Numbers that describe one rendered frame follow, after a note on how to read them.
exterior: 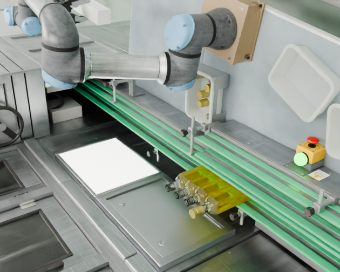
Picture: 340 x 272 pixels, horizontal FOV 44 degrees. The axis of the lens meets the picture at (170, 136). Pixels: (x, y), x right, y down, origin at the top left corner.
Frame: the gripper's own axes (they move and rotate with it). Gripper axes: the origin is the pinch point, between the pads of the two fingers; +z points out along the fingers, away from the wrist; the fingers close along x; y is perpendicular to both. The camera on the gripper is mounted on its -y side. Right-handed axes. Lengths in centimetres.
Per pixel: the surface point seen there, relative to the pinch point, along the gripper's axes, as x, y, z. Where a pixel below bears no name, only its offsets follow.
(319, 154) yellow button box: 20, -110, 29
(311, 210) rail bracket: 24, -124, 8
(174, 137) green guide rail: 44, -49, 16
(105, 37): 36, 56, 38
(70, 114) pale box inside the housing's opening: 68, 29, 1
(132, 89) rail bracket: 42.8, -2.7, 22.4
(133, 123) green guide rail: 55, -15, 16
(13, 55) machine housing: 35, 48, -21
